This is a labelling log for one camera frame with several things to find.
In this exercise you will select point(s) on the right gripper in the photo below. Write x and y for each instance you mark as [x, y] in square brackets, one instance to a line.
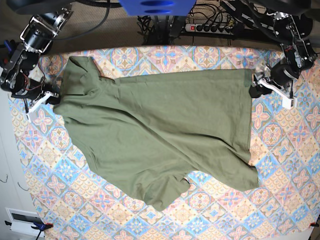
[32, 90]

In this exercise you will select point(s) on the patterned tile tablecloth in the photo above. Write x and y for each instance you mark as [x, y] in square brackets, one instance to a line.
[52, 179]

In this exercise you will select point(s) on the lower left table clamp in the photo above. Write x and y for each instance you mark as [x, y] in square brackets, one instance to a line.
[41, 226]

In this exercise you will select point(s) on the olive green t-shirt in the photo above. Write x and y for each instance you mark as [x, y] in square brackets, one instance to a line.
[145, 133]

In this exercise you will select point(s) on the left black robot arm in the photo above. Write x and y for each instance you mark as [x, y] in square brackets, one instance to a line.
[291, 28]

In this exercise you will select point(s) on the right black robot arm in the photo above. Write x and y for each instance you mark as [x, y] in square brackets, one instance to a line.
[47, 19]

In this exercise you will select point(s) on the white wall outlet box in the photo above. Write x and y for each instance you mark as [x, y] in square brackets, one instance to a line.
[23, 216]

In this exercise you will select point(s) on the white power strip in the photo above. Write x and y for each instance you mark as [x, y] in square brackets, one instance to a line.
[209, 29]

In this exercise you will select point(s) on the lower right orange clamp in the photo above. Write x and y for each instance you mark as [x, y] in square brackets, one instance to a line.
[314, 224]

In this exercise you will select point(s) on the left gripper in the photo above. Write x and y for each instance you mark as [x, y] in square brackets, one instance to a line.
[282, 74]

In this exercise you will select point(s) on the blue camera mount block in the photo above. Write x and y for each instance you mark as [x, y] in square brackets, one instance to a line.
[157, 7]

